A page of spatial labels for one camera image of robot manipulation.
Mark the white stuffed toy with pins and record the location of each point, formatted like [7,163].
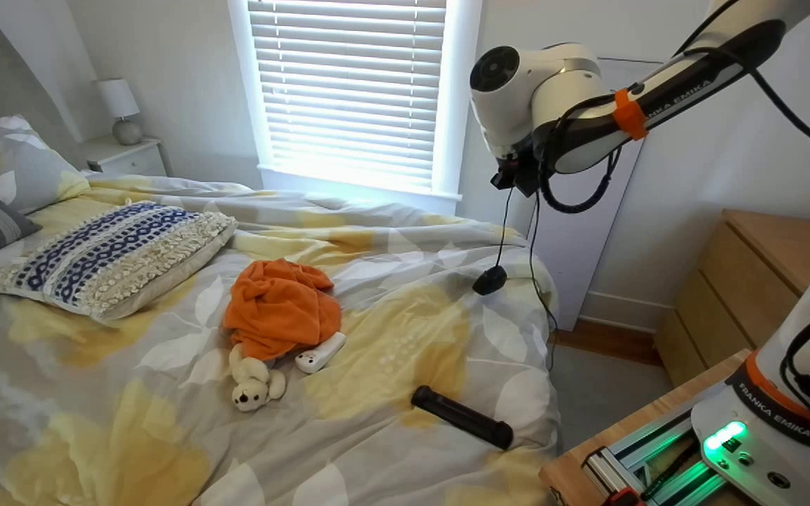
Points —
[254,386]

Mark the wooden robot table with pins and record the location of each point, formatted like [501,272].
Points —
[577,473]

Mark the black remote control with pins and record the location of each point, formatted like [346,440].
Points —
[463,416]

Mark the small white table lamp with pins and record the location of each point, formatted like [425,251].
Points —
[121,101]

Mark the white window blinds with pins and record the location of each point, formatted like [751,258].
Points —
[350,93]

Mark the light wooden dresser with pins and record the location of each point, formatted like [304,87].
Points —
[751,281]

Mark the white nightstand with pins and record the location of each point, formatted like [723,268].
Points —
[128,159]

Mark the white leaning board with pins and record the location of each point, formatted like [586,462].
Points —
[574,253]

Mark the orange cloth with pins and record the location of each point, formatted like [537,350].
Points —
[281,309]

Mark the yellow grey floral duvet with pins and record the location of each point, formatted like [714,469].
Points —
[236,440]

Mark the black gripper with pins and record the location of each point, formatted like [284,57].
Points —
[534,156]

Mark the blue white knit pillow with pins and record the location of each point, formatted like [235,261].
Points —
[111,256]

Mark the yellow grey floral pillow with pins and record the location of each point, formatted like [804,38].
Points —
[21,163]

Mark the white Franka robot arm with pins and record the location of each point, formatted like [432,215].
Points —
[554,87]

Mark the white window frame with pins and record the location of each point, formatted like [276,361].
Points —
[465,93]

